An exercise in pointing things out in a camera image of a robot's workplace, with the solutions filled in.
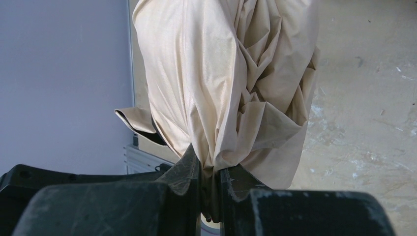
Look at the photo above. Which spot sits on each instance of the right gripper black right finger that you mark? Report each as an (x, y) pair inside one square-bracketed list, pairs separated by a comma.
[(250, 208)]

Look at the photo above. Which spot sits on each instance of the aluminium frame rail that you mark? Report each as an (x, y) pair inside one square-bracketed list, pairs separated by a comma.
[(138, 161)]

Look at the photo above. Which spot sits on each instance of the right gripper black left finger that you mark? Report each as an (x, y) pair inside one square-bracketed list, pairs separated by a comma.
[(39, 202)]

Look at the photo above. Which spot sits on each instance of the beige umbrella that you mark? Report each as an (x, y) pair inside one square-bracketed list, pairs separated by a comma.
[(234, 79)]

